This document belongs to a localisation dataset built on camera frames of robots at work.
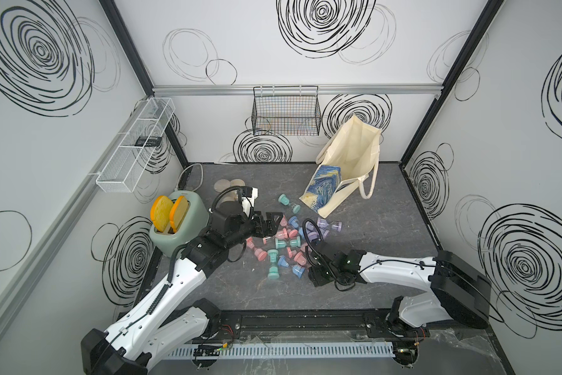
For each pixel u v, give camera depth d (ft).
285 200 3.36
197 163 3.94
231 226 1.70
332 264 2.12
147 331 1.34
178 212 2.53
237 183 3.38
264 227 2.05
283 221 3.14
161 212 2.55
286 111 4.06
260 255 2.83
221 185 3.08
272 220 2.07
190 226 2.61
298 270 2.71
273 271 2.75
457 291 1.38
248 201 2.11
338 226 3.08
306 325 2.48
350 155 3.78
